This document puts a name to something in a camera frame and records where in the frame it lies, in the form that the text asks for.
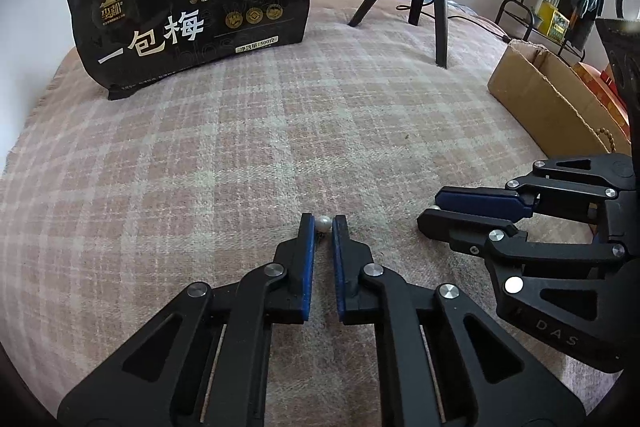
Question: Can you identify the pink plaid blanket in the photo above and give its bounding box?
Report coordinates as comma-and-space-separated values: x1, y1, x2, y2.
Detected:
0, 0, 616, 427

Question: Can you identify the orange gift box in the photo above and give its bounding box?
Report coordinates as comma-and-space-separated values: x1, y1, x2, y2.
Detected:
572, 62, 629, 133

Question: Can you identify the brown cardboard box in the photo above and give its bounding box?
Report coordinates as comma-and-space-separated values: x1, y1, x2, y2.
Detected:
488, 40, 631, 157

